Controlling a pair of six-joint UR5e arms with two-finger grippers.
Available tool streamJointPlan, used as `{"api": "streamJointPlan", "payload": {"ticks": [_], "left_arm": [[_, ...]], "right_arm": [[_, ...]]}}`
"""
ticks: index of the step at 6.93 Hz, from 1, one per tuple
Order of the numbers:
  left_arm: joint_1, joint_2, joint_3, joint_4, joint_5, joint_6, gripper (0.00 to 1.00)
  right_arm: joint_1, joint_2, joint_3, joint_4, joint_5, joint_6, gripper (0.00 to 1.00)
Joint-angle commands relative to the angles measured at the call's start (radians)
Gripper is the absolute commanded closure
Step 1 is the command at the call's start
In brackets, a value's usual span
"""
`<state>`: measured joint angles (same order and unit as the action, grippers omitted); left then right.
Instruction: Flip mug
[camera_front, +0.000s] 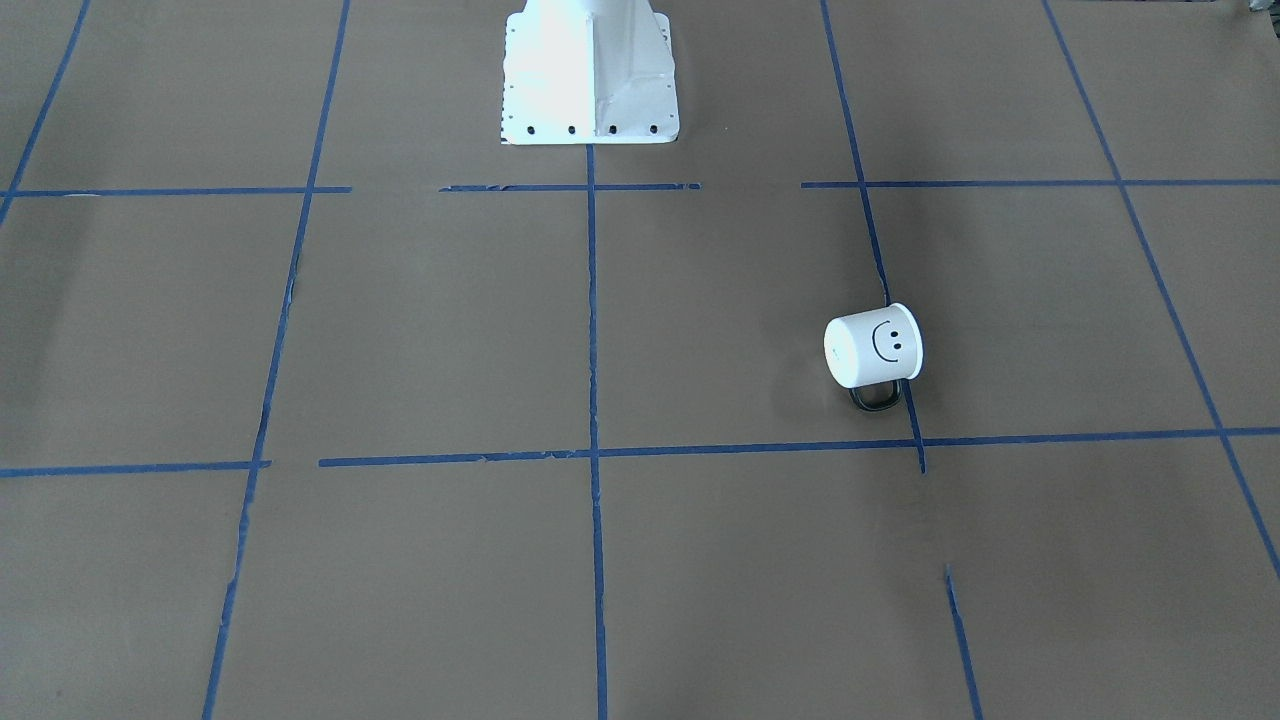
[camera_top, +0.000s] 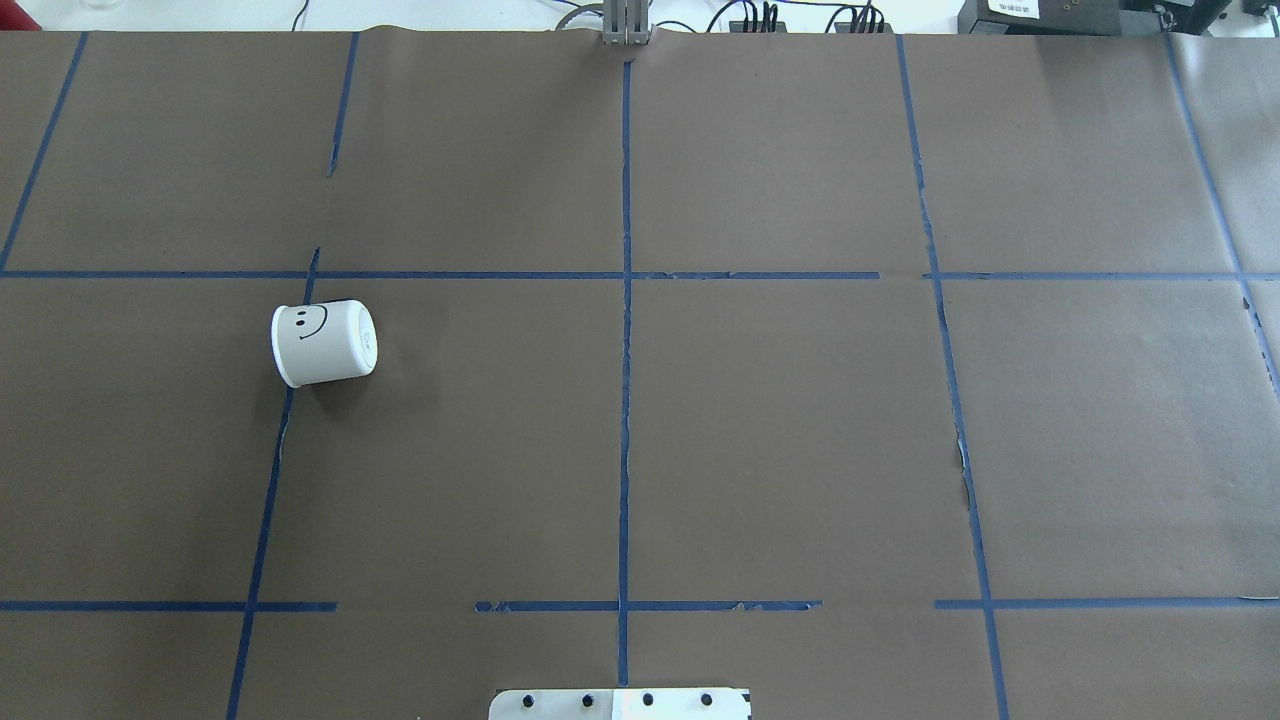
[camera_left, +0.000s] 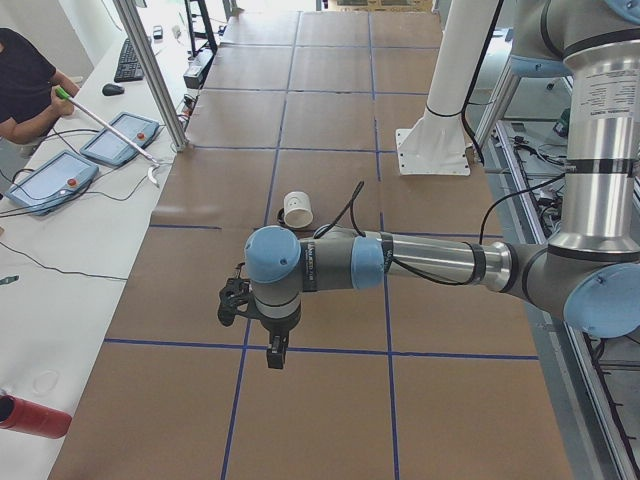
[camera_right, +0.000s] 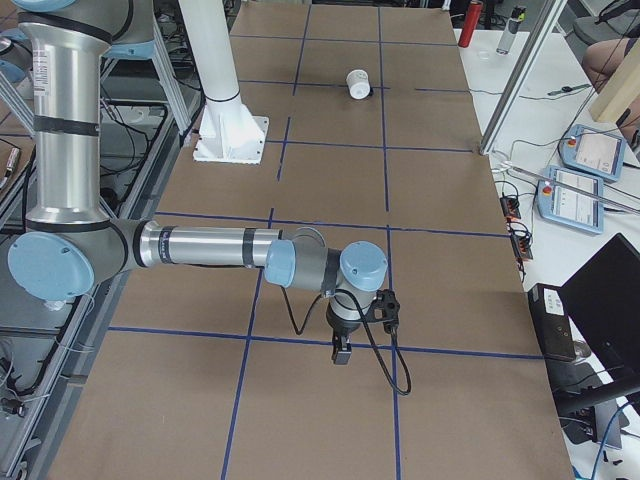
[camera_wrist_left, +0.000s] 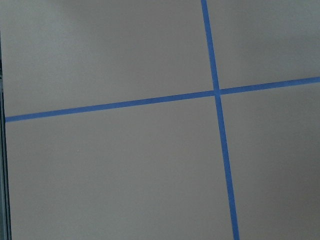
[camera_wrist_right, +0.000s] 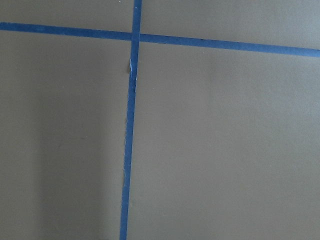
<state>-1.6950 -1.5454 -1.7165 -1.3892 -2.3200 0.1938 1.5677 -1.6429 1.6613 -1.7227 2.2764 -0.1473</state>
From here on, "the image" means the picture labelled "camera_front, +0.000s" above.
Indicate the white smiley face mug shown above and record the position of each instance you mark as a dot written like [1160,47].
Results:
[882,346]

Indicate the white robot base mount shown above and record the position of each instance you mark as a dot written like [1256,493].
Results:
[588,73]

